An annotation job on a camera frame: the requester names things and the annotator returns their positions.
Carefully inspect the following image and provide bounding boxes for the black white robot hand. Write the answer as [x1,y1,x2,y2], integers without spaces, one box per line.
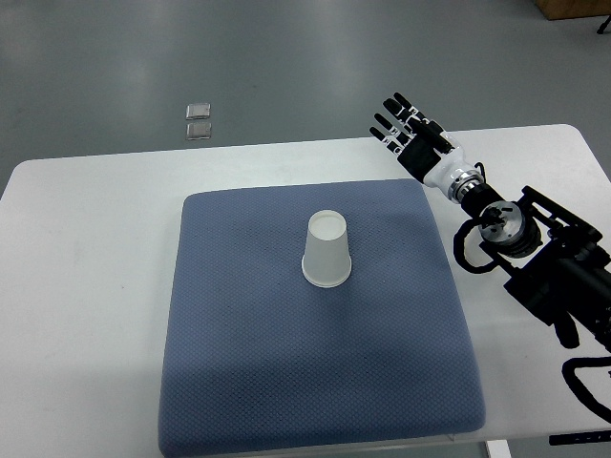
[369,93,479,189]

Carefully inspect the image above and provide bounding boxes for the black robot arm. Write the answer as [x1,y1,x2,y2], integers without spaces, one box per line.
[369,93,610,349]

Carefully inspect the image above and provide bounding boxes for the white paper cup on mat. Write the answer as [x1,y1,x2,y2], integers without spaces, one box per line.
[302,210,352,288]

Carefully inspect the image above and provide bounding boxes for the brown cardboard box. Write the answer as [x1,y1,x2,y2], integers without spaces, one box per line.
[535,0,610,20]

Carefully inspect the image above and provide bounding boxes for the upper metal floor plate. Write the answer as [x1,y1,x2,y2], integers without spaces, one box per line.
[185,102,211,120]

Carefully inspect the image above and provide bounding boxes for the metal floor plate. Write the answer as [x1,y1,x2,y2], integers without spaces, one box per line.
[185,102,211,120]
[186,121,212,141]

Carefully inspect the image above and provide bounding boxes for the lower metal floor plate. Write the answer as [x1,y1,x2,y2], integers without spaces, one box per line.
[186,121,212,141]

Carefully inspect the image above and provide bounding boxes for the black tripod leg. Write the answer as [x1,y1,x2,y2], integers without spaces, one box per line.
[597,15,611,34]

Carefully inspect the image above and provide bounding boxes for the blue textured cushion mat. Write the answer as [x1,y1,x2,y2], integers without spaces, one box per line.
[158,178,486,457]

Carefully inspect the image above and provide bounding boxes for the white table leg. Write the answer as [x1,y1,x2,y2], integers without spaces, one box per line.
[485,440,512,458]

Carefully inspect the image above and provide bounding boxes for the black table control panel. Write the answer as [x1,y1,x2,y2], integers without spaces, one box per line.
[548,430,611,447]

